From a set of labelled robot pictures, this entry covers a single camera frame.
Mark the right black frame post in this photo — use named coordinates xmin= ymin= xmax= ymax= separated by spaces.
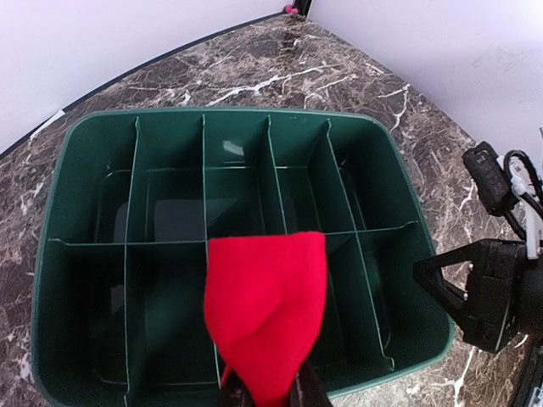
xmin=293 ymin=0 xmax=312 ymax=17

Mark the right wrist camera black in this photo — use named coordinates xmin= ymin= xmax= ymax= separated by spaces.
xmin=462 ymin=142 xmax=518 ymax=217

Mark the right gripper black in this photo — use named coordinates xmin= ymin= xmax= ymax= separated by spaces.
xmin=413 ymin=239 xmax=542 ymax=352

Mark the red santa sock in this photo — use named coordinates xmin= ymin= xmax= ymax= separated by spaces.
xmin=204 ymin=231 xmax=327 ymax=406

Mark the green compartment tray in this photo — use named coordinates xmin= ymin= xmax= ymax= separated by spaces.
xmin=31 ymin=108 xmax=454 ymax=406

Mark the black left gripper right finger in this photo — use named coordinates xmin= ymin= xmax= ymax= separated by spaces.
xmin=288 ymin=359 xmax=333 ymax=407

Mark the left gripper white black left finger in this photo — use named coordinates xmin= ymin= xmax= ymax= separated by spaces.
xmin=218 ymin=375 xmax=254 ymax=407

